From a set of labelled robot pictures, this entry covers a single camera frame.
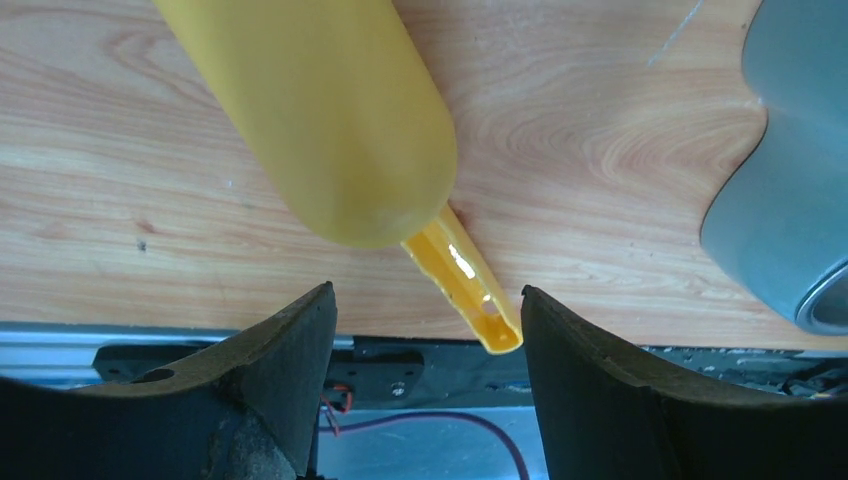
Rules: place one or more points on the green double pet bowl stand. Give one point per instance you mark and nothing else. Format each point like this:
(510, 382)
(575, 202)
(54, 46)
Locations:
(779, 224)

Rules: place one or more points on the near steel bowl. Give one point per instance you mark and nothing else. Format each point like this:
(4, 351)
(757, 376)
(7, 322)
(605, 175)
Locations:
(823, 311)

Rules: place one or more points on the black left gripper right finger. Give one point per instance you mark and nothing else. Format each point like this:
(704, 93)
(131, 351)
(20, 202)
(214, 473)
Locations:
(608, 409)

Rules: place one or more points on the yellow plastic scoop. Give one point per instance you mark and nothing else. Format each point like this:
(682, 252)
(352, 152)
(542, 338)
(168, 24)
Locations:
(338, 107)

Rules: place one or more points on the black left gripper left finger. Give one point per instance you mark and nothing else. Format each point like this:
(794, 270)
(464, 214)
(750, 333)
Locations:
(244, 408)

